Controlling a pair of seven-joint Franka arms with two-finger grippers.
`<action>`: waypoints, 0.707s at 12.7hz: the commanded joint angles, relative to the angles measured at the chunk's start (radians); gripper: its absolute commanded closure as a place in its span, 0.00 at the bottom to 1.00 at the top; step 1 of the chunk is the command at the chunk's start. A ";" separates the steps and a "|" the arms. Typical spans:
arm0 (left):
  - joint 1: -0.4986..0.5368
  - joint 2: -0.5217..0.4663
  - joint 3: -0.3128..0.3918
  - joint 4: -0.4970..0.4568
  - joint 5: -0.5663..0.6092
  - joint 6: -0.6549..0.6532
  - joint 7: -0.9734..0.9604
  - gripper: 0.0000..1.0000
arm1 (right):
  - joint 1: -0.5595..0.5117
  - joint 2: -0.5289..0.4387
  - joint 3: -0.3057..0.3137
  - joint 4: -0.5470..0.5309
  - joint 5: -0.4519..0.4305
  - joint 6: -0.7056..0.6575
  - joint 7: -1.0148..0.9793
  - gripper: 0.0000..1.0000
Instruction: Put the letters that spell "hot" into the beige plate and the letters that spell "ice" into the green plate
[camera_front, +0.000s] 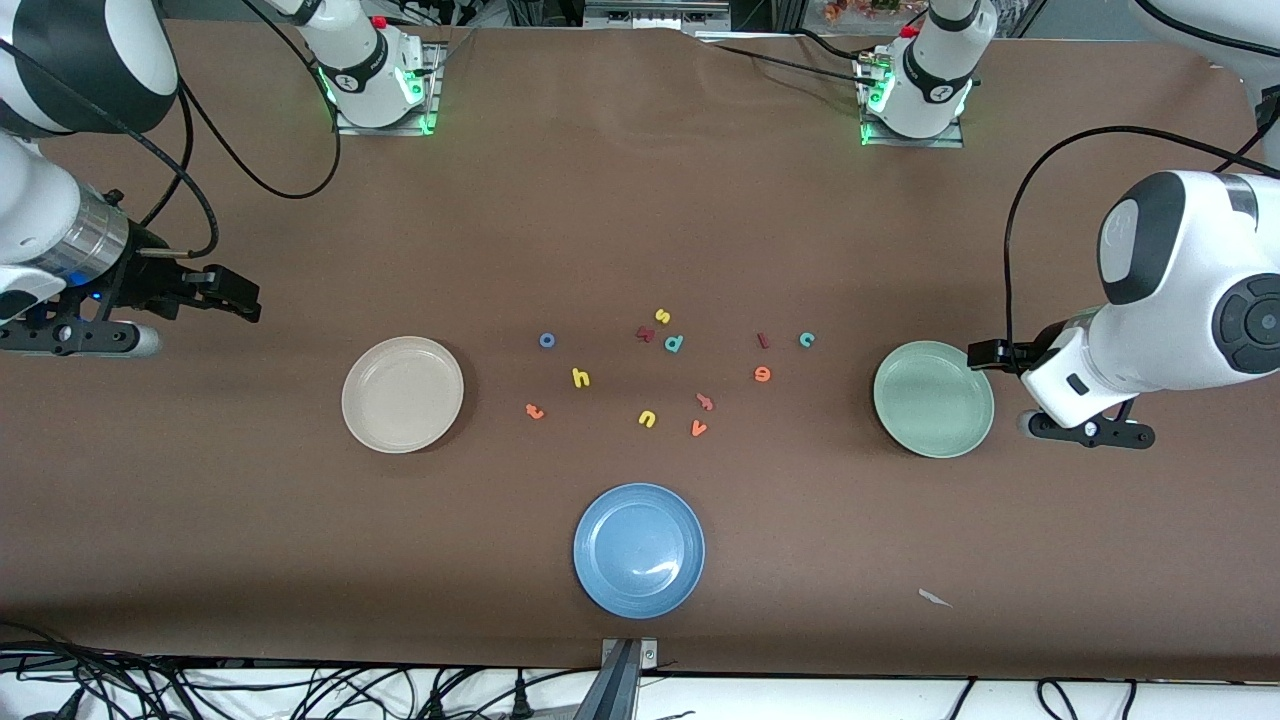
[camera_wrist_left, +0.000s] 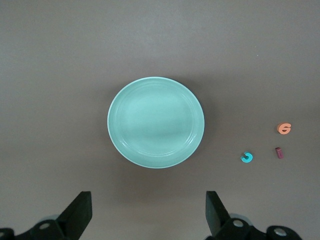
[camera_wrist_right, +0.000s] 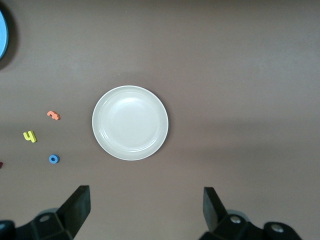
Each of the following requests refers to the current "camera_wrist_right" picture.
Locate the blue plate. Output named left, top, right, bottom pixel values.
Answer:
left=0, top=7, right=10, bottom=61

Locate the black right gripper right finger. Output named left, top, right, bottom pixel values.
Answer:
left=197, top=187, right=303, bottom=240

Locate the orange foam letter t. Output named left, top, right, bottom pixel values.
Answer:
left=46, top=110, right=61, bottom=121

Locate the yellow foam letter h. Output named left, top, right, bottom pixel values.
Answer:
left=22, top=130, right=38, bottom=143

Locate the beige brown plate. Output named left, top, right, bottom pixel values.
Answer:
left=91, top=85, right=170, bottom=162

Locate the brown paper table cover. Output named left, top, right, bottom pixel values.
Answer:
left=0, top=0, right=320, bottom=240

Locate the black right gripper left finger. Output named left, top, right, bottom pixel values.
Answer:
left=14, top=185, right=91, bottom=240

